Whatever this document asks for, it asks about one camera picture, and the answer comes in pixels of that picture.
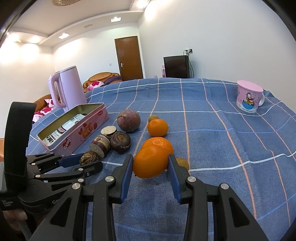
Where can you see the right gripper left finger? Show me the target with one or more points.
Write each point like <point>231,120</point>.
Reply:
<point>122,177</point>

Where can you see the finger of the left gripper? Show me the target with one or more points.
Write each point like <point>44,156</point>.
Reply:
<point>71,160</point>
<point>90,169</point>

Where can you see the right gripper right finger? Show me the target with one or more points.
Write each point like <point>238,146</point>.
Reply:
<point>181,182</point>

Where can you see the small longan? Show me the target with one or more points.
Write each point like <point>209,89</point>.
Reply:
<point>182,162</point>
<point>153,117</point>

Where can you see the large orange tangerine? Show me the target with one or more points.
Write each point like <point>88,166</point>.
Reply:
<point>161,142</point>

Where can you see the purple passion fruit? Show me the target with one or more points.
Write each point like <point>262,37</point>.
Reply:
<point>128,120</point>

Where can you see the person left hand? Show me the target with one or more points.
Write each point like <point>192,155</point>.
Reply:
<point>13,217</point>

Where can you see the pink cookie tin box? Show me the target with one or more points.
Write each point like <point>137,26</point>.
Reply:
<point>95,116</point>

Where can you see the red white cushion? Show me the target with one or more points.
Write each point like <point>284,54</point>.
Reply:
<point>95,84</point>
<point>50,103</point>
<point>41,113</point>

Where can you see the brown leather sofa left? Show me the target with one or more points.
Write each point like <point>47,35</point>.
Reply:
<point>41,103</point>

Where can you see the brown leather sofa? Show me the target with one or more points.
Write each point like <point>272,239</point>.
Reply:
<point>97,77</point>
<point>41,103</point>

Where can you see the pink electric kettle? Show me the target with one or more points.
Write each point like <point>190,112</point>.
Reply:
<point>66,89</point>

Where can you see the blue plaid tablecloth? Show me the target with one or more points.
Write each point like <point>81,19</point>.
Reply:
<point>253,152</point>

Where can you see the red white cushion back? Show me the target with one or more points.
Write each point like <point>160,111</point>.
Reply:
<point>95,84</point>

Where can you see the brown leather sofa back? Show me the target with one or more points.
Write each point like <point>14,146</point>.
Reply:
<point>97,77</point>

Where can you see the purple blanket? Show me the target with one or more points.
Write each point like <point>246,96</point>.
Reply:
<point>113,79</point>

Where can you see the pink cartoon mug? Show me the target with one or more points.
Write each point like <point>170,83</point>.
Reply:
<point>250,96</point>

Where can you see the pink box by tv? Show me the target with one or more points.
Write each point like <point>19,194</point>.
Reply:
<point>163,71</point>

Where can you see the black television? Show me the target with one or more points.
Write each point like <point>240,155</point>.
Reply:
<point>177,66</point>

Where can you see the brown wooden door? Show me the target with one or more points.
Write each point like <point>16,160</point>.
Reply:
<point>128,55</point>

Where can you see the round ceiling lamp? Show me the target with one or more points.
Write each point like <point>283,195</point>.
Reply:
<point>64,2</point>

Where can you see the wall power outlet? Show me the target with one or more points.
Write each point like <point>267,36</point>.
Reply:
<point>188,51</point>

